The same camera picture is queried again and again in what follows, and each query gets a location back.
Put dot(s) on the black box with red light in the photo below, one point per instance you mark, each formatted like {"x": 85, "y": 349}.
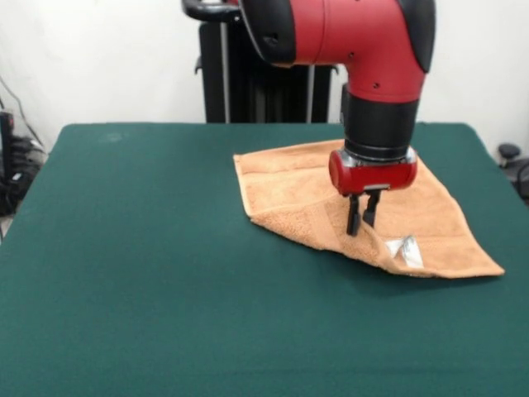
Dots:
{"x": 6, "y": 144}

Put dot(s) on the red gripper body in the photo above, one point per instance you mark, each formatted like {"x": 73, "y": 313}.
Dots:
{"x": 372, "y": 178}

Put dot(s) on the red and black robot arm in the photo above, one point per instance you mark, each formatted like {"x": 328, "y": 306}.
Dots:
{"x": 363, "y": 41}

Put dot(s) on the orange terry towel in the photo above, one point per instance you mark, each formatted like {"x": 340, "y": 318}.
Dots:
{"x": 289, "y": 190}

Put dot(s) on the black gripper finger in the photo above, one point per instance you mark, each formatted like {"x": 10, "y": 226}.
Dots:
{"x": 370, "y": 213}
{"x": 352, "y": 219}

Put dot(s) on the dark green table cloth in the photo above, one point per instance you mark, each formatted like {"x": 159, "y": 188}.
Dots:
{"x": 124, "y": 289}

